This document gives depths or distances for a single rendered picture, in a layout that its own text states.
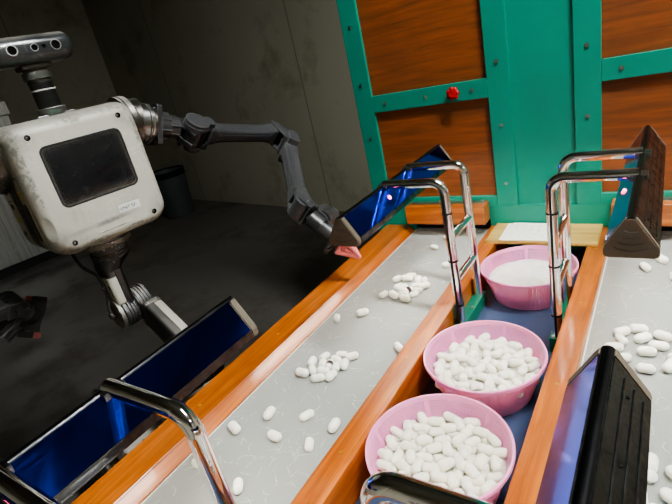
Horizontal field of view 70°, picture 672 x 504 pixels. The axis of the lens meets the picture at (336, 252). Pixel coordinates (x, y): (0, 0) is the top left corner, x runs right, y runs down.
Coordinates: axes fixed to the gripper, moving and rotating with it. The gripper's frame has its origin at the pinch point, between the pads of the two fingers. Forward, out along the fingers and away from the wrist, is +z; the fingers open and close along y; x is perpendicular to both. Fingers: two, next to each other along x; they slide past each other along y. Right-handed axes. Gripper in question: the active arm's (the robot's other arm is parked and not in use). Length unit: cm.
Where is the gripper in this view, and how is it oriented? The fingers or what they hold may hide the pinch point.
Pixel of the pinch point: (358, 256)
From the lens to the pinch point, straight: 148.7
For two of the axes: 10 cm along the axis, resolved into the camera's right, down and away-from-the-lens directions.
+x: -3.6, 6.6, 6.5
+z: 7.5, 6.2, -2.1
